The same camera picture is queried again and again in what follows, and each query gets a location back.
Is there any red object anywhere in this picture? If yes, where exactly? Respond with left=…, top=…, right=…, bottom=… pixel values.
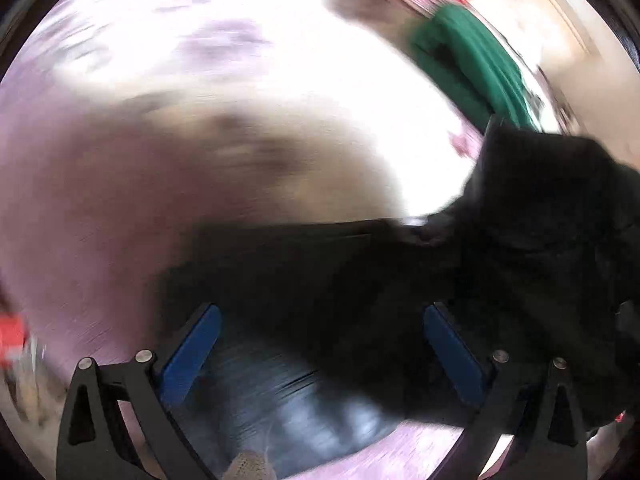
left=0, top=311, right=27, bottom=362

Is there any green garment with white stripes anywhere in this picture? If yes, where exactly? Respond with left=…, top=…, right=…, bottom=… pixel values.
left=409, top=4, right=545, bottom=134

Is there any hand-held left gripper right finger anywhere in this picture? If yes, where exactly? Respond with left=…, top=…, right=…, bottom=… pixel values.
left=423, top=302, right=589, bottom=480

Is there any black leather jacket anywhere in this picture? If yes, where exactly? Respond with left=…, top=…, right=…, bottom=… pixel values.
left=155, top=114, right=640, bottom=479

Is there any beige knit sweater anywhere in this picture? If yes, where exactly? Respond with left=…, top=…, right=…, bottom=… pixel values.
left=224, top=450, right=277, bottom=480

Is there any floral plush blanket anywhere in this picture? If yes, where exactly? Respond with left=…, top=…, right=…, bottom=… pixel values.
left=0, top=0, right=601, bottom=480

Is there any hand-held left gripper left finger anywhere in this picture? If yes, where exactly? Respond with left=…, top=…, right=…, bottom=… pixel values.
left=55, top=303, right=223, bottom=480

